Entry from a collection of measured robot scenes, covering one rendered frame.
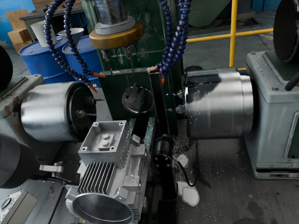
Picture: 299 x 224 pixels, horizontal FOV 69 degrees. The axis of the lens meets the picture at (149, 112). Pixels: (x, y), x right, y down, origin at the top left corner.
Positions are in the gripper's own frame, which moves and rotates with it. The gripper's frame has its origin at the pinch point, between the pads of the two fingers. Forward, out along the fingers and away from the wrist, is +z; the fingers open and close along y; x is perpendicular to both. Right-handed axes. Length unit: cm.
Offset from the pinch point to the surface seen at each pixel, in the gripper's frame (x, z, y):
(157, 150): -9.6, 13.9, -18.3
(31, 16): -369, 243, 316
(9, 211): 7.8, -0.2, 14.2
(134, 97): -36.7, 30.6, -4.7
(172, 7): -63, 11, -23
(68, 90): -32.8, 13.8, 15.4
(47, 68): -130, 124, 128
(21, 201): 5.4, 2.1, 13.7
